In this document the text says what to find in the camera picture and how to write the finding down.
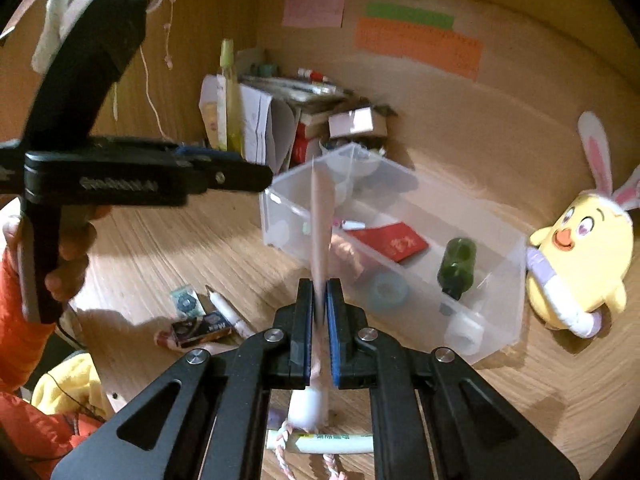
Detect small mint tube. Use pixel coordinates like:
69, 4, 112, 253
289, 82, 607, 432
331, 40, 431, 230
265, 431, 375, 456

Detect beige cream tube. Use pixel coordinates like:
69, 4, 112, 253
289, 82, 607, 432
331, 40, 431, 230
202, 110, 221, 148

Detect black matchbox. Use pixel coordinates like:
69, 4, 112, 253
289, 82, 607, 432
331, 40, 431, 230
170, 311, 233, 350

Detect small green card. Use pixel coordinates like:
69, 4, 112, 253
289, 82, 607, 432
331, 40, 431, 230
169, 285, 205, 317

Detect long white tube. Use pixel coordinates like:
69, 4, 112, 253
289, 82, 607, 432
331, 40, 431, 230
291, 156, 337, 427

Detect pink flower clip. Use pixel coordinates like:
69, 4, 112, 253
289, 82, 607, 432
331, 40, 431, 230
330, 235, 366, 281

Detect stack of booklets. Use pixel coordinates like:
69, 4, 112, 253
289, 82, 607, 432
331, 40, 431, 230
240, 75, 361, 111

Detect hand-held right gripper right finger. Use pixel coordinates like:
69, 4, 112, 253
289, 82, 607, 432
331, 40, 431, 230
326, 277, 581, 480

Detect person's left hand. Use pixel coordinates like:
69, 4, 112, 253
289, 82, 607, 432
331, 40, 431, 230
44, 205, 112, 306

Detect green paper note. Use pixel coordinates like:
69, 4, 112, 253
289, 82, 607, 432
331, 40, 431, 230
365, 2, 456, 31

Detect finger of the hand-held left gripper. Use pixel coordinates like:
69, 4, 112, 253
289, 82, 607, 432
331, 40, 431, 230
172, 144, 247, 163
175, 157, 274, 196

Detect orange paper note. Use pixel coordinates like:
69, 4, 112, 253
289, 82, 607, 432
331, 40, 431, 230
355, 17, 485, 81

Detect white fuzzy cloth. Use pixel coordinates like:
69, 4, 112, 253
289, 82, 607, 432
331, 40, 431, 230
31, 0, 108, 73

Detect yellow-green spray bottle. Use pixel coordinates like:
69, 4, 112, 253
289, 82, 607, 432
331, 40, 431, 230
220, 39, 246, 158

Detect white tube with red cap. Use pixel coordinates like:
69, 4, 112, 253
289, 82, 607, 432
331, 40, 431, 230
159, 285, 257, 347

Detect yellow cloth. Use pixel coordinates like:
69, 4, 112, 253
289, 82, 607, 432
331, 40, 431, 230
31, 352, 116, 421

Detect white hanging cords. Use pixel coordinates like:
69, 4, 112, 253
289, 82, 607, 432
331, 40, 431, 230
100, 0, 178, 136

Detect red packet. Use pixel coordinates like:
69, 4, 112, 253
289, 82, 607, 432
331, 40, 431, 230
345, 221, 430, 263

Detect dark green spray bottle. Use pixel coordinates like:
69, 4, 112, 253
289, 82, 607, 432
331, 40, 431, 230
436, 238, 477, 301

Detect pink white braided cord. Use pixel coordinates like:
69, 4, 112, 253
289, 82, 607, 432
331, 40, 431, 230
272, 417, 351, 480

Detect pink paper note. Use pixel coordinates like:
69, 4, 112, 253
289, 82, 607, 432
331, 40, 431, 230
281, 0, 347, 28

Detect yellow chick plush toy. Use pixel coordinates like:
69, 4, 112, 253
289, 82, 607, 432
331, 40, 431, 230
524, 111, 640, 339

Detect white tube with green print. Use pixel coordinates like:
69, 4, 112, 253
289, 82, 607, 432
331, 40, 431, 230
215, 74, 230, 151

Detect small white jar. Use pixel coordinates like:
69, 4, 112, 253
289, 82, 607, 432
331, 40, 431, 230
442, 312, 486, 356

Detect folded white papers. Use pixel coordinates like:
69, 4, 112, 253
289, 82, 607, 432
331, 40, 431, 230
199, 74, 301, 173

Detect small open white box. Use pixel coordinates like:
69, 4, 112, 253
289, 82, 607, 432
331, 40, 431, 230
327, 106, 396, 138

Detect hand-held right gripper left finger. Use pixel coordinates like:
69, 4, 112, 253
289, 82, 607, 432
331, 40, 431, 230
50, 277, 315, 480

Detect white bowl of beads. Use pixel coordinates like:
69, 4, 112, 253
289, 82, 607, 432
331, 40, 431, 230
320, 137, 386, 181

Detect blue tape roll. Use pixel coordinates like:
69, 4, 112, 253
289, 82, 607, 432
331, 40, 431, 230
367, 272, 408, 313

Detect clear plastic bin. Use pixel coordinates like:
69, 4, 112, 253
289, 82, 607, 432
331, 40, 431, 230
259, 142, 528, 366

